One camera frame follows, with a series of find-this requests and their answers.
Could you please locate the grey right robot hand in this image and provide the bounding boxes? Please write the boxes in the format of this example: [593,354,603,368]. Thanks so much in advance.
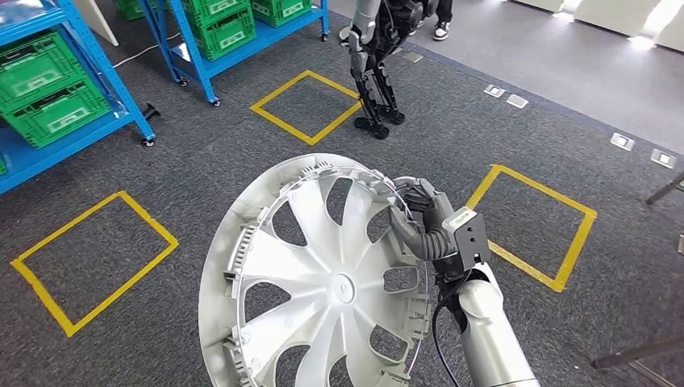
[387,176,457,245]

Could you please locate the grey plastic wheel cover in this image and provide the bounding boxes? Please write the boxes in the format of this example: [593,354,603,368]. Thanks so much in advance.
[198,153,432,387]

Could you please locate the blue metal shelf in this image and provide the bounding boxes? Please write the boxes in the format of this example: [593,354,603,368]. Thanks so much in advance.
[137,0,331,106]
[0,0,157,198]

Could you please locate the yellow floor tape square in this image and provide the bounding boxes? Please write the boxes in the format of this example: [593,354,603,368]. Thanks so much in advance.
[465,164,598,293]
[10,190,180,339]

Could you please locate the silver and black humanoid robot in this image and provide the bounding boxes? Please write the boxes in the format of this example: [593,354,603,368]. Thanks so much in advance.
[339,0,428,141]

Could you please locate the grey metal table leg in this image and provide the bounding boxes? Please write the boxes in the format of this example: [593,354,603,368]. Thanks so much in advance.
[645,172,684,206]
[590,333,684,372]

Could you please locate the white panel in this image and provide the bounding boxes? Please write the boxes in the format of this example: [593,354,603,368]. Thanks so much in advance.
[73,0,119,48]

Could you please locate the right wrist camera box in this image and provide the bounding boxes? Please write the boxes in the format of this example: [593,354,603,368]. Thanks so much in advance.
[442,206,491,273]

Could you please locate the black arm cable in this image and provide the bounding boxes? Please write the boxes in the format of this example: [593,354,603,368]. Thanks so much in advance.
[430,272,474,387]

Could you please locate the white floor cable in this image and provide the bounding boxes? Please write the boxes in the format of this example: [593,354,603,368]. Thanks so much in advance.
[112,31,183,69]

